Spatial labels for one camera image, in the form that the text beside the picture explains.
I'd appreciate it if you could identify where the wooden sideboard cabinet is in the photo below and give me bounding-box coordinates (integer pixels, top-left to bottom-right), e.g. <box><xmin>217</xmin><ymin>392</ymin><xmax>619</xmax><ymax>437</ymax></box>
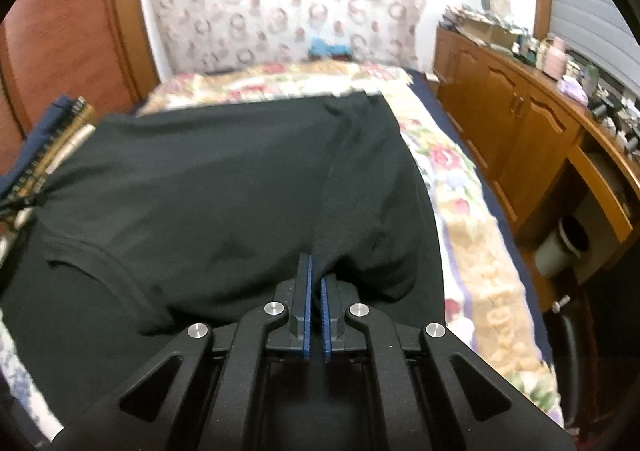
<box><xmin>432</xmin><ymin>26</ymin><xmax>640</xmax><ymax>244</ymax></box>

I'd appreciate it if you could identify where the black chair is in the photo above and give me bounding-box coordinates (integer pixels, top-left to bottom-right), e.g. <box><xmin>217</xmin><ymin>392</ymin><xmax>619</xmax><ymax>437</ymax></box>
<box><xmin>547</xmin><ymin>296</ymin><xmax>608</xmax><ymax>437</ymax></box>

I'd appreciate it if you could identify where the white blue-flowered sheet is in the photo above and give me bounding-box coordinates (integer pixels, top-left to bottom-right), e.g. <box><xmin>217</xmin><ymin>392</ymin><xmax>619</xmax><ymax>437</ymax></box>
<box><xmin>0</xmin><ymin>316</ymin><xmax>66</xmax><ymax>437</ymax></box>

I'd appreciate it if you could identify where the light blue cloth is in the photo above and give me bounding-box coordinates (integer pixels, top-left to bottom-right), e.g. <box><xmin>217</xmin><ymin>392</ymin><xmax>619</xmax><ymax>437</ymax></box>
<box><xmin>307</xmin><ymin>37</ymin><xmax>353</xmax><ymax>57</ymax></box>

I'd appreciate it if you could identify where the pink bottle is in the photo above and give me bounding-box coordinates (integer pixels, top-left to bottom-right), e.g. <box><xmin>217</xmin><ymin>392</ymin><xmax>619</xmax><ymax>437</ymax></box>
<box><xmin>542</xmin><ymin>36</ymin><xmax>568</xmax><ymax>79</ymax></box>

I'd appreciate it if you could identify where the cluster of small bottles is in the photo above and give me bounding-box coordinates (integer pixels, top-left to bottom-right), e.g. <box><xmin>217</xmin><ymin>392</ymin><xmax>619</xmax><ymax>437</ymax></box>
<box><xmin>520</xmin><ymin>34</ymin><xmax>640</xmax><ymax>152</ymax></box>

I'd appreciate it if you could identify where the grey window blind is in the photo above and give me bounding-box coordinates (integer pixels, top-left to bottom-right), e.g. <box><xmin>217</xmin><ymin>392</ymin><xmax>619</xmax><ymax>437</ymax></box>
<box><xmin>547</xmin><ymin>0</ymin><xmax>640</xmax><ymax>67</ymax></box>

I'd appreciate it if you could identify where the wooden louvered wardrobe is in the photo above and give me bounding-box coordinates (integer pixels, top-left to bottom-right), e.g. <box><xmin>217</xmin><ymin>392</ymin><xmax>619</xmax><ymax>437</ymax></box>
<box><xmin>0</xmin><ymin>0</ymin><xmax>161</xmax><ymax>142</ymax></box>

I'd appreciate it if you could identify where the purple pouch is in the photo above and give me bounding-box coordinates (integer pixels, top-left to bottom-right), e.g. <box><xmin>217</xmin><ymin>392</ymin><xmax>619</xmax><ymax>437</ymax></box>
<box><xmin>560</xmin><ymin>76</ymin><xmax>588</xmax><ymax>104</ymax></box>

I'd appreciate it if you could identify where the cardboard box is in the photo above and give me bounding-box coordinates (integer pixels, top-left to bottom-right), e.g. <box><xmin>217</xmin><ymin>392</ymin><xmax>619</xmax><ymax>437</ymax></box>
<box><xmin>470</xmin><ymin>21</ymin><xmax>521</xmax><ymax>49</ymax></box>

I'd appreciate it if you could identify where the navy bed sheet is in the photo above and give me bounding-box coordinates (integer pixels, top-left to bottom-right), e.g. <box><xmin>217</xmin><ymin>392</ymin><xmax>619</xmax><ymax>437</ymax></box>
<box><xmin>405</xmin><ymin>66</ymin><xmax>543</xmax><ymax>322</ymax></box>

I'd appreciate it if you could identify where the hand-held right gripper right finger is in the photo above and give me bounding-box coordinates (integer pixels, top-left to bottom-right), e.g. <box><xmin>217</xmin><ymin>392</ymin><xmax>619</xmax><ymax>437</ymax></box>
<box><xmin>320</xmin><ymin>273</ymin><xmax>576</xmax><ymax>451</ymax></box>

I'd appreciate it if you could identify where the black t-shirt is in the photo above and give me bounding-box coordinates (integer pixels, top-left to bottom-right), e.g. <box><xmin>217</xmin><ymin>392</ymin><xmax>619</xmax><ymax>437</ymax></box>
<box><xmin>0</xmin><ymin>90</ymin><xmax>447</xmax><ymax>451</ymax></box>

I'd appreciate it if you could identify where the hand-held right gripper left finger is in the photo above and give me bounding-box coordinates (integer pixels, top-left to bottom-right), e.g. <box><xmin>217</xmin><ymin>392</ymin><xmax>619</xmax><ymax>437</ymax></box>
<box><xmin>52</xmin><ymin>252</ymin><xmax>314</xmax><ymax>451</ymax></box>

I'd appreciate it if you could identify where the floral bedspread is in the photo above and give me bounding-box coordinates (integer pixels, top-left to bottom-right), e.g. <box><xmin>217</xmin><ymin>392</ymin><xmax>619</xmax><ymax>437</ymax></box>
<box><xmin>135</xmin><ymin>60</ymin><xmax>563</xmax><ymax>429</ymax></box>

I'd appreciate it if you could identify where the grey waste bin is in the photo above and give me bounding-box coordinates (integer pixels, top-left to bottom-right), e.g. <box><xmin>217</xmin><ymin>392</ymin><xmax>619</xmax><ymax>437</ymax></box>
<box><xmin>534</xmin><ymin>215</ymin><xmax>591</xmax><ymax>279</ymax></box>

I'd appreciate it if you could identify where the small black tripod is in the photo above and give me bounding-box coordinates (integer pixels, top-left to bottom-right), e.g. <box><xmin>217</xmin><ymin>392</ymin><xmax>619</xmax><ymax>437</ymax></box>
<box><xmin>592</xmin><ymin>98</ymin><xmax>623</xmax><ymax>121</ymax></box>

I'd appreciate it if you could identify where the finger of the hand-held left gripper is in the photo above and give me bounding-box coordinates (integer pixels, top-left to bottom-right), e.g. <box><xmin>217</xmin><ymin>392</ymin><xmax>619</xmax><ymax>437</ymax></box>
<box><xmin>0</xmin><ymin>192</ymin><xmax>51</xmax><ymax>222</ymax></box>

